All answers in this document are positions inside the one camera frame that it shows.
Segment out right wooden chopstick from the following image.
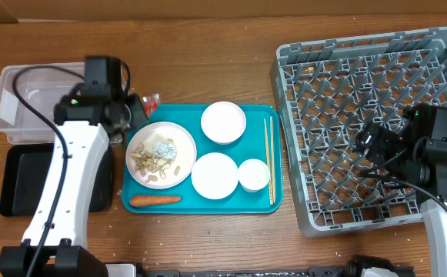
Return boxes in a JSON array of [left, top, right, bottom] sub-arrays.
[[270, 116, 275, 204]]

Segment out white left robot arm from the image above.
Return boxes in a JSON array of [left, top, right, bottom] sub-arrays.
[[0, 56, 148, 277]]

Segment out clear plastic bin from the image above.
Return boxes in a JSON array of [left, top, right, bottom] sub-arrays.
[[0, 65, 80, 145]]

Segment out white shallow bowl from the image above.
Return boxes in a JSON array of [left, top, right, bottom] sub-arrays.
[[191, 152, 239, 200]]

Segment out pile of peanut shells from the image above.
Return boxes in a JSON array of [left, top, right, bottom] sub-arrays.
[[130, 142, 176, 182]]

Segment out pink rimmed bowl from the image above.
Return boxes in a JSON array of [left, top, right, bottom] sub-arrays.
[[201, 102, 247, 145]]

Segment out wooden chopstick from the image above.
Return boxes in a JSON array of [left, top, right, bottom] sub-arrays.
[[264, 118, 274, 205], [270, 116, 275, 204]]

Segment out pink dinner plate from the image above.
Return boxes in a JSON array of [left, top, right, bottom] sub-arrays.
[[123, 122, 197, 190]]

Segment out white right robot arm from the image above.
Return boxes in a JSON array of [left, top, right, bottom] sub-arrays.
[[353, 103, 447, 276]]

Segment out black tray bin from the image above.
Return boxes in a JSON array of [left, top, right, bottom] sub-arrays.
[[0, 143, 113, 217]]

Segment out grey dishwasher rack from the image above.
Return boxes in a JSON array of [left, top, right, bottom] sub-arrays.
[[270, 27, 447, 237]]

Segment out white tissue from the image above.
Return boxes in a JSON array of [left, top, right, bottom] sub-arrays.
[[152, 140, 177, 160]]

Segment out left wooden chopstick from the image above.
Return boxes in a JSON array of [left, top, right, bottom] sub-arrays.
[[264, 118, 274, 205]]

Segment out red foil snack wrapper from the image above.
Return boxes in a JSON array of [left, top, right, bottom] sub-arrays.
[[141, 94, 161, 117]]

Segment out small white cup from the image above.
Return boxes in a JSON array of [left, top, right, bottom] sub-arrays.
[[239, 159, 271, 192]]

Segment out orange carrot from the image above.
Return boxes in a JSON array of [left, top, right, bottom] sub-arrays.
[[129, 195, 182, 208]]

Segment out teal serving tray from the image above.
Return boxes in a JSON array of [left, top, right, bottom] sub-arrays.
[[122, 104, 283, 215]]

